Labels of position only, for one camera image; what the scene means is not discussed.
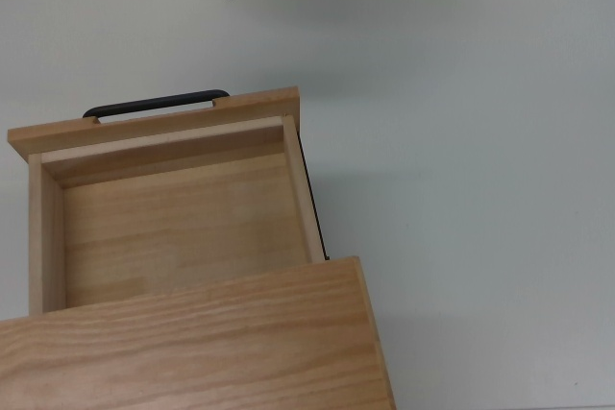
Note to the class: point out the wooden two-drawer cabinet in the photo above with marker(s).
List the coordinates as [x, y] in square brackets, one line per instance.
[192, 347]

